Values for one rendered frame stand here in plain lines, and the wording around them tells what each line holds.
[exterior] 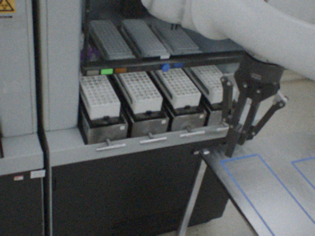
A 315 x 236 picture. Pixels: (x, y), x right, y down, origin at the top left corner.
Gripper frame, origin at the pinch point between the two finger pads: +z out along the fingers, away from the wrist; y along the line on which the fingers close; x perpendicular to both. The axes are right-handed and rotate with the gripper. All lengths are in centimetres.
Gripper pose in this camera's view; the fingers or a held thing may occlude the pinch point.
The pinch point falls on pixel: (234, 140)
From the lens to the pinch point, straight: 83.2
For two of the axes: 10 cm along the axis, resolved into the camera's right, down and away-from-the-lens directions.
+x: 5.1, -4.7, 7.2
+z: -1.5, 7.8, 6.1
